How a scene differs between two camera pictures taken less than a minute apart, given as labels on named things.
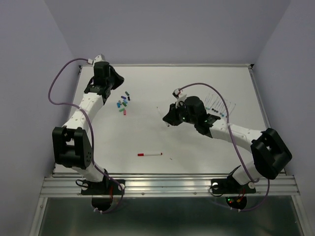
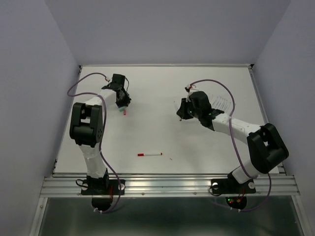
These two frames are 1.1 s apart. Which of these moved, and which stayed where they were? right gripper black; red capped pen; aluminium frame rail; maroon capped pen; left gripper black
Moved: right gripper black; maroon capped pen; left gripper black
Stayed: aluminium frame rail; red capped pen
